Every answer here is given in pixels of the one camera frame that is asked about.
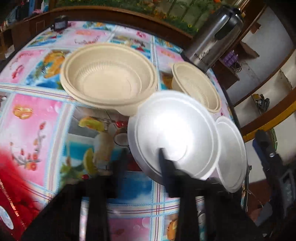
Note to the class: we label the colourful fruit pattern tablecloth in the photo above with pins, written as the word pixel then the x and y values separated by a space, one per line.
pixel 48 133

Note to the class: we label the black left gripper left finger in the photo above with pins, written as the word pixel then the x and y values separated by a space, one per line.
pixel 103 188

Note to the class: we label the large beige bowl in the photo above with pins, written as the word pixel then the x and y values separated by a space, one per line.
pixel 109 76

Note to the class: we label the small beige bowl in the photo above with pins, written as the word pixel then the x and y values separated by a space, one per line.
pixel 187 78

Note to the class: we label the flower mural panel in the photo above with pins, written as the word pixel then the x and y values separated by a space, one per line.
pixel 187 16

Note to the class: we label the dark wooden counter cabinet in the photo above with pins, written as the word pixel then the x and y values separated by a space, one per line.
pixel 24 30

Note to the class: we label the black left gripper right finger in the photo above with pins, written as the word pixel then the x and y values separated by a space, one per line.
pixel 179 184

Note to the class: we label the large red glass plate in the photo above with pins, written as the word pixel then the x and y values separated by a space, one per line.
pixel 18 207

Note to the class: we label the small black box device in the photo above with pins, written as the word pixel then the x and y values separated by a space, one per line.
pixel 60 23

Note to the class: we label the stainless steel kettle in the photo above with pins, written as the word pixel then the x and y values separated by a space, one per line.
pixel 214 37

